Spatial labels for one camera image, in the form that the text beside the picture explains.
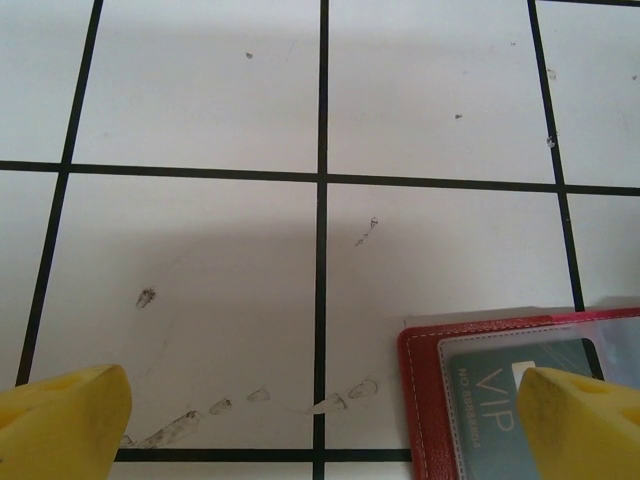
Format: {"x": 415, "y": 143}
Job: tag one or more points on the red leather card holder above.
{"x": 425, "y": 400}

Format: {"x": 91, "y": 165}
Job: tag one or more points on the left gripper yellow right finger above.
{"x": 580, "y": 430}

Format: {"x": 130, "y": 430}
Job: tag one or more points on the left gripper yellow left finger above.
{"x": 60, "y": 425}

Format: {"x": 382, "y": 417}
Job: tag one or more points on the black VIP card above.
{"x": 480, "y": 400}

